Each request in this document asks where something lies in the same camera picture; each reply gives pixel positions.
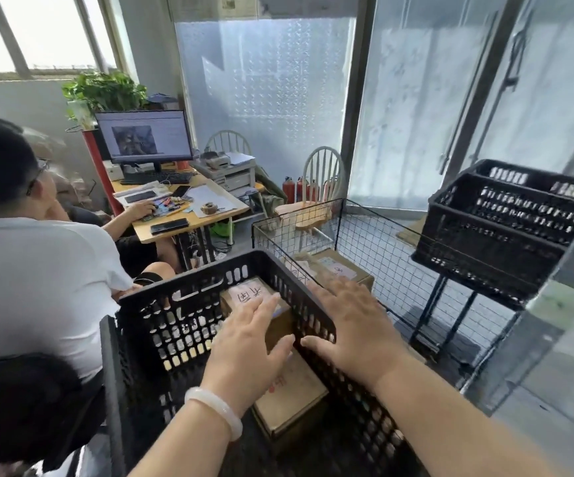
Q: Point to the brown tape roll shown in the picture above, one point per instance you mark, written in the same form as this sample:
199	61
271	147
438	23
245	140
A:
210	207

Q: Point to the green potted plant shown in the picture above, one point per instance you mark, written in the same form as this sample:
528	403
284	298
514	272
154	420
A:
103	91

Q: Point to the person's right forearm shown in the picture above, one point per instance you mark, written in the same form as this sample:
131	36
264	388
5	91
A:
466	432

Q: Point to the brown cardboard box white label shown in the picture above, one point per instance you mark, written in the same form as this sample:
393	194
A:
351	273

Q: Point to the black metal stand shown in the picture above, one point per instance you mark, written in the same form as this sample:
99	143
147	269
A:
432	305

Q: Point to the small cardboard box pink label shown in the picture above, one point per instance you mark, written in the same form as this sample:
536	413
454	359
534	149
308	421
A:
283	325

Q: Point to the person's right hand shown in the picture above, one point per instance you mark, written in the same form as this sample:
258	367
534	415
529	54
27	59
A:
361	337

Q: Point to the pasted newspaper sheets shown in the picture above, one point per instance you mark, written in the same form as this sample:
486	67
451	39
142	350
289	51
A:
232	4

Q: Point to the red cabinet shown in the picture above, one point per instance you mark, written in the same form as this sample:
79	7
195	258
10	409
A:
99	168

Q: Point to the white printer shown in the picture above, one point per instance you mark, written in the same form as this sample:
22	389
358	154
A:
232	181

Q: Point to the person's left hand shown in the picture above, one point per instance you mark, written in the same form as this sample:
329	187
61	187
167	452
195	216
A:
247	362

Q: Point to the white paper sheets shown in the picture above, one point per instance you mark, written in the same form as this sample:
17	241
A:
202	193

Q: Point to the black smartphone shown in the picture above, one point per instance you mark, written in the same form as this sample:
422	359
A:
170	226

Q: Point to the red fire extinguisher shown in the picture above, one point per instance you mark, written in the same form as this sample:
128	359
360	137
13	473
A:
288	191
301	189

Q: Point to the black-printed brown cardboard box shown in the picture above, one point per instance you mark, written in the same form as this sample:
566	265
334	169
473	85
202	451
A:
299	268

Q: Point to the black keyboard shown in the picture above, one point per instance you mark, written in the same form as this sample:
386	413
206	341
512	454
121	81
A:
158	177

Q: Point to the red-printed brown cardboard box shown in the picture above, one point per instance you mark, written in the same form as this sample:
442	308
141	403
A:
292	397

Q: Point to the frosted glass partition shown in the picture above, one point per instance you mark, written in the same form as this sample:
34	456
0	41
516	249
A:
416	94

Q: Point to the white notebook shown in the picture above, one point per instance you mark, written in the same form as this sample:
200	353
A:
120	197

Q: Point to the white wooden chair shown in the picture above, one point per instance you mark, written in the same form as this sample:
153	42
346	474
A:
227	131
312	216

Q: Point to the window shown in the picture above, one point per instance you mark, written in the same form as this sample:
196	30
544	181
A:
43	29

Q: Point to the wooden office desk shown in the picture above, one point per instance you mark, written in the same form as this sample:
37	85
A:
143	235

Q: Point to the computer monitor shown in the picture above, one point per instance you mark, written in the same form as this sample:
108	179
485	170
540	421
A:
168	134

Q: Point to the person's left forearm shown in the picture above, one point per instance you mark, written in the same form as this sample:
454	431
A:
182	452

